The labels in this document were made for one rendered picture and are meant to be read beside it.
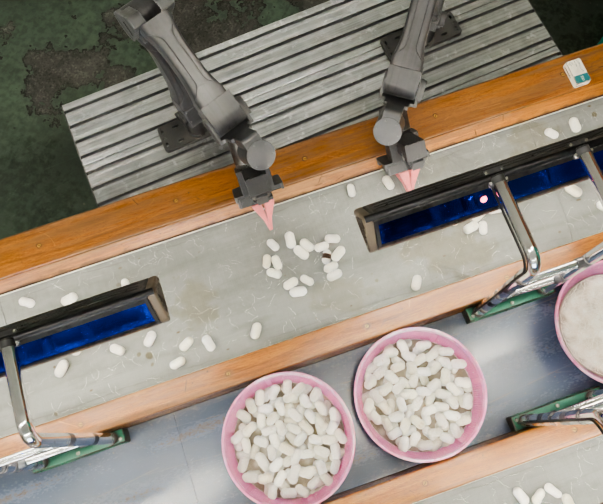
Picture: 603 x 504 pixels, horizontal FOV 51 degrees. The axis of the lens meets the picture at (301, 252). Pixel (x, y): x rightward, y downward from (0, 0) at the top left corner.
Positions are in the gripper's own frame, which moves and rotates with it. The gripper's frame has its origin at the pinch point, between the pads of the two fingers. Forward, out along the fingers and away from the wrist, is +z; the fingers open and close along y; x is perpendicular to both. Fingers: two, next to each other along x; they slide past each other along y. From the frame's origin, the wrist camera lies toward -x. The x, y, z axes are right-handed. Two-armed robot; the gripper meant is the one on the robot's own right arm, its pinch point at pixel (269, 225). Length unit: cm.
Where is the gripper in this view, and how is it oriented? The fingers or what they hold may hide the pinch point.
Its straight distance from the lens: 134.2
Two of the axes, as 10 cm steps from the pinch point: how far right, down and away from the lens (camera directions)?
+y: 9.5, -3.2, 0.6
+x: -1.8, -3.8, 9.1
